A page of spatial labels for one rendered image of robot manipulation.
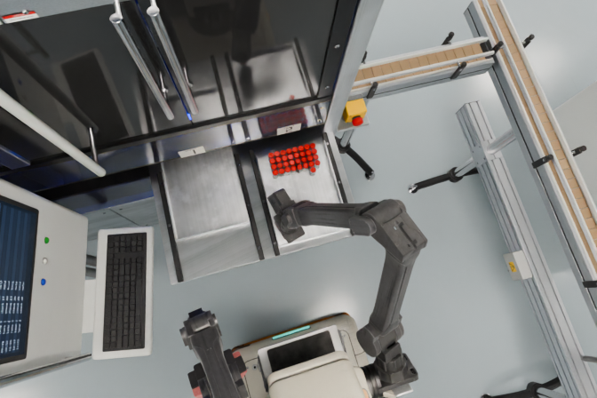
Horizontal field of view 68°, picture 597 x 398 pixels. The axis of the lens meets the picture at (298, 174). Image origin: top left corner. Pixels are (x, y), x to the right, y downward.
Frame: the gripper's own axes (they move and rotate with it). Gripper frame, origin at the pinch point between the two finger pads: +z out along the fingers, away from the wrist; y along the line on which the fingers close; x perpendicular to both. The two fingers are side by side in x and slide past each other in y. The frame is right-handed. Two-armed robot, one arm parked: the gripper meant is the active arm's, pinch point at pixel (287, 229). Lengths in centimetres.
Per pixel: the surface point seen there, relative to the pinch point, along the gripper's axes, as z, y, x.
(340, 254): 93, -17, -30
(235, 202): 6.3, 18.7, 10.4
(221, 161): 6.4, 34.9, 7.4
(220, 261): 6.5, 2.8, 25.1
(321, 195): 5.6, 5.3, -17.7
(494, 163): 37, -18, -103
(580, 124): 45, -24, -160
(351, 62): -47, 25, -32
